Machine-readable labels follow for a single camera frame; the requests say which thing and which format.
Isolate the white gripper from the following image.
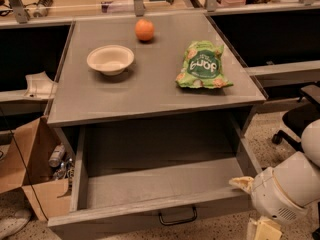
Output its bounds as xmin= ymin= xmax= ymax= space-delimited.
xmin=229 ymin=167 xmax=307 ymax=240

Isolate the grey top drawer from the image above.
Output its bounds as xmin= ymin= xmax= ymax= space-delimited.
xmin=48 ymin=112 xmax=261 ymax=240

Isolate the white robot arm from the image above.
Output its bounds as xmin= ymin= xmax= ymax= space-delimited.
xmin=229 ymin=120 xmax=320 ymax=240

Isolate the grey drawer cabinet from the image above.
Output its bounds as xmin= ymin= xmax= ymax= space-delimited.
xmin=45 ymin=11 xmax=268 ymax=152

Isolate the black office chair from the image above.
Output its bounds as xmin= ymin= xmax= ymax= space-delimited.
xmin=272 ymin=84 xmax=320 ymax=240

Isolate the green chip bag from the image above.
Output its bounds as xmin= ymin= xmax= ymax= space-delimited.
xmin=176 ymin=40 xmax=233 ymax=89

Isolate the silver can in box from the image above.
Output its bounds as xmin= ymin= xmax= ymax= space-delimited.
xmin=48 ymin=144 xmax=66 ymax=168

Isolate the white paper bowl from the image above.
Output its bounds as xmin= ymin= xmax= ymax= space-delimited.
xmin=87 ymin=45 xmax=134 ymax=76

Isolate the orange fruit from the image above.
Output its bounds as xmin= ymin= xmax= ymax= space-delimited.
xmin=135 ymin=19 xmax=154 ymax=41

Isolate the brown cardboard box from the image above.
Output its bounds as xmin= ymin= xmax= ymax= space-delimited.
xmin=0 ymin=118 xmax=71 ymax=221

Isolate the white shoe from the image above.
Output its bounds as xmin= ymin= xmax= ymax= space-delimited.
xmin=0 ymin=209 xmax=31 ymax=240

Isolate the white curved plastic part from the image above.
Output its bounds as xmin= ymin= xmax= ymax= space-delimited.
xmin=24 ymin=71 xmax=58 ymax=100

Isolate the black floor cable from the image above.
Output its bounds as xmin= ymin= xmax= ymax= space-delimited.
xmin=0 ymin=108 xmax=51 ymax=223

